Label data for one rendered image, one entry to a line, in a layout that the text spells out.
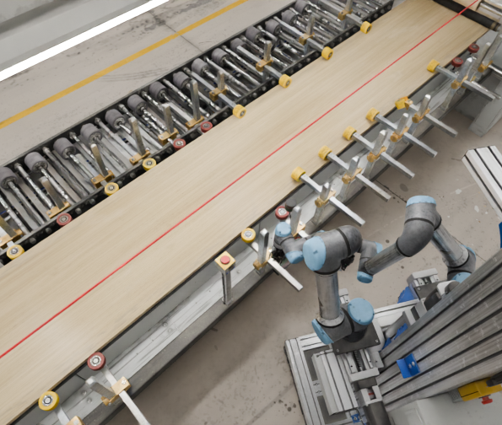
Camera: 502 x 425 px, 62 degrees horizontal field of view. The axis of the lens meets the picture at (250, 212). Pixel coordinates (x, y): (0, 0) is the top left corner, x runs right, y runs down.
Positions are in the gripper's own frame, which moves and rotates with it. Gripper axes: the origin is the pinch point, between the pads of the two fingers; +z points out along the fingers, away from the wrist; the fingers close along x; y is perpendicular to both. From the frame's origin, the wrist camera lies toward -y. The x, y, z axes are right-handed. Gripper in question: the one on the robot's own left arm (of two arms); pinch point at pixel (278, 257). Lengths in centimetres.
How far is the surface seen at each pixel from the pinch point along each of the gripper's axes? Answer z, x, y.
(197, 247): 3.6, -43.2, 12.9
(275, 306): 94, 2, -8
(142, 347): 32, -49, 69
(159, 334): 32, -44, 58
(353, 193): 24, 22, -77
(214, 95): -3, -89, -91
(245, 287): 23.6, -12.2, 14.9
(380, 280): 94, 66, -63
